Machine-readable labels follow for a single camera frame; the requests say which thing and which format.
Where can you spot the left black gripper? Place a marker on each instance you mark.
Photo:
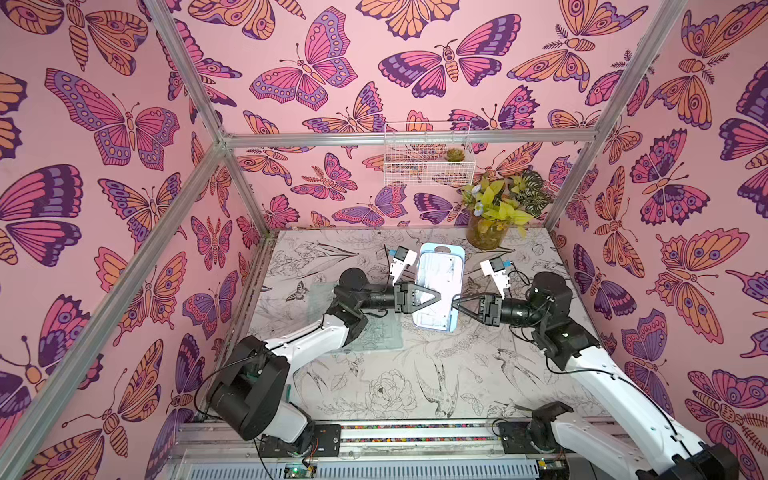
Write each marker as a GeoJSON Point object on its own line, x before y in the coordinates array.
{"type": "Point", "coordinates": [403, 299]}

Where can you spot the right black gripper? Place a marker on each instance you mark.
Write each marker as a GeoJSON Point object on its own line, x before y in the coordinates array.
{"type": "Point", "coordinates": [489, 308]}

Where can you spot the blue plastic geometry case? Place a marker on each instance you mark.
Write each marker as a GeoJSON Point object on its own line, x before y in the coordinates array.
{"type": "Point", "coordinates": [440, 267]}

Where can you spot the green transparent ruler set pouch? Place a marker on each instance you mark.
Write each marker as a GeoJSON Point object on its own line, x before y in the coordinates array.
{"type": "Point", "coordinates": [368, 311]}

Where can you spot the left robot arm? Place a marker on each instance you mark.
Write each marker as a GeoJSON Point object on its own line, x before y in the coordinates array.
{"type": "Point", "coordinates": [249, 392]}

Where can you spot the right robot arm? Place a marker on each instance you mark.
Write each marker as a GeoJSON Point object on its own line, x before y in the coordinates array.
{"type": "Point", "coordinates": [660, 447]}

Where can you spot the potted green leafy plant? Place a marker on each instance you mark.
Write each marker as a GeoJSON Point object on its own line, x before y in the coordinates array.
{"type": "Point", "coordinates": [497, 205]}

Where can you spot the small succulent in basket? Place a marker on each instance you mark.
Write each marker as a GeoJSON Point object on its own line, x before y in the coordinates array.
{"type": "Point", "coordinates": [454, 155]}

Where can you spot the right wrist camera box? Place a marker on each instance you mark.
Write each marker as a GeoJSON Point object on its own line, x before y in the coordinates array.
{"type": "Point", "coordinates": [496, 269]}

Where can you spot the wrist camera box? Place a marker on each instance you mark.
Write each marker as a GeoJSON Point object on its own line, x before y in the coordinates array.
{"type": "Point", "coordinates": [399, 259]}
{"type": "Point", "coordinates": [496, 269]}

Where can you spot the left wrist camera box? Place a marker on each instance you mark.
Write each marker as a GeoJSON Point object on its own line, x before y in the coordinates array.
{"type": "Point", "coordinates": [399, 259]}

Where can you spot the white wire wall basket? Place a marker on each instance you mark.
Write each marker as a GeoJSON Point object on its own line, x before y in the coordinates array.
{"type": "Point", "coordinates": [416, 158]}

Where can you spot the aluminium frame struts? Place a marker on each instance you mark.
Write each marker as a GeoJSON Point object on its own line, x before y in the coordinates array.
{"type": "Point", "coordinates": [47, 407]}

